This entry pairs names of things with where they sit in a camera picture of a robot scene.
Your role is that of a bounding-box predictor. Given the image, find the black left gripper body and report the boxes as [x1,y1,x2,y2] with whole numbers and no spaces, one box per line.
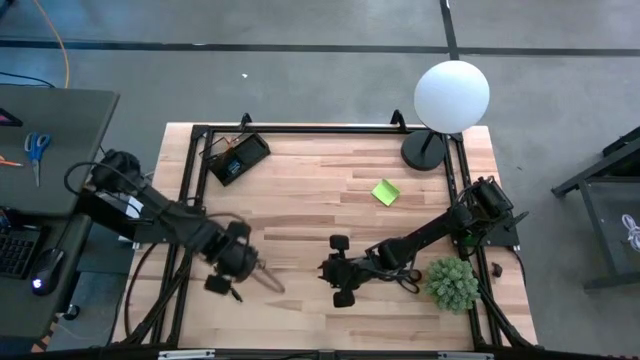
[203,223,260,295]

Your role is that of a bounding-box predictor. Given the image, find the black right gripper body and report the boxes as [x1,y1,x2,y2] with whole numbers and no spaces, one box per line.
[319,234,374,309]

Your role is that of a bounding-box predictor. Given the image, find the black-handled scissors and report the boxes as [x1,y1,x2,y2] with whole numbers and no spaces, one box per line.
[397,268,424,295]

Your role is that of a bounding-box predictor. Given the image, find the green sticky note pad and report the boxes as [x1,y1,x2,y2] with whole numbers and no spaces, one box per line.
[370,178,402,207]

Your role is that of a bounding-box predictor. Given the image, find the black mesh desk organizer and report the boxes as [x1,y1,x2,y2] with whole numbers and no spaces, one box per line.
[202,132,272,189]

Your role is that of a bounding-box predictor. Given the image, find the green artificial plant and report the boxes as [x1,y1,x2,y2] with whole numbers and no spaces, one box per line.
[424,255,481,314]

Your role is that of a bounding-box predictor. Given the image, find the white box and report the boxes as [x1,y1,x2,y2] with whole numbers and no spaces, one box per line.
[99,192,144,221]

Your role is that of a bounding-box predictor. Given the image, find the black computer mouse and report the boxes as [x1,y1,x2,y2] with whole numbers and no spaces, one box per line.
[29,247,66,297]

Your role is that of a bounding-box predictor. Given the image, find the white globe table lamp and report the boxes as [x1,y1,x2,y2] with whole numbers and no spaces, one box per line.
[399,59,491,172]

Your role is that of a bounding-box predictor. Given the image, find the grey side table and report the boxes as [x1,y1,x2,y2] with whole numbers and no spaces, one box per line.
[0,84,121,217]

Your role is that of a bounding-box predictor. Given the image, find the black keyboard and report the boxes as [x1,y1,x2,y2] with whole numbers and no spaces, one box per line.
[0,224,44,280]

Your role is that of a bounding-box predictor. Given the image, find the dark computer desk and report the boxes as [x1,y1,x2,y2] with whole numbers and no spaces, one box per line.
[0,212,94,346]

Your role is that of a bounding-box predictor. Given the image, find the red and black tablet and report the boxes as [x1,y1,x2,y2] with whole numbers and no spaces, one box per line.
[0,106,24,128]

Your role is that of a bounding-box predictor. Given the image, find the black metal cart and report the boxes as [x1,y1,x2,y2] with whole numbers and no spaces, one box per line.
[550,127,640,292]

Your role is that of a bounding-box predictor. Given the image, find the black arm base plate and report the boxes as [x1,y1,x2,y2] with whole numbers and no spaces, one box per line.
[447,209,530,249]
[133,214,201,246]

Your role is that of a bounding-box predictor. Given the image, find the black aluminium table frame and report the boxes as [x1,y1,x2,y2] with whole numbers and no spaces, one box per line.
[119,109,539,351]

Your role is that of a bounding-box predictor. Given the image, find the blue-handled scissors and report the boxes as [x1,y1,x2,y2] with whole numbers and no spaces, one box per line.
[23,131,53,189]

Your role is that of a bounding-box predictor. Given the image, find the orange cable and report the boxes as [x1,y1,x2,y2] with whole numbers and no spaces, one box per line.
[32,0,70,89]

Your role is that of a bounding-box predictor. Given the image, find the black floor cable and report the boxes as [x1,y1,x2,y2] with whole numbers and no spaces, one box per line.
[0,71,56,89]

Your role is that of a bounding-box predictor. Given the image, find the white coiled cable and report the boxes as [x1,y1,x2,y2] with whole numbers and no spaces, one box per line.
[621,213,640,253]

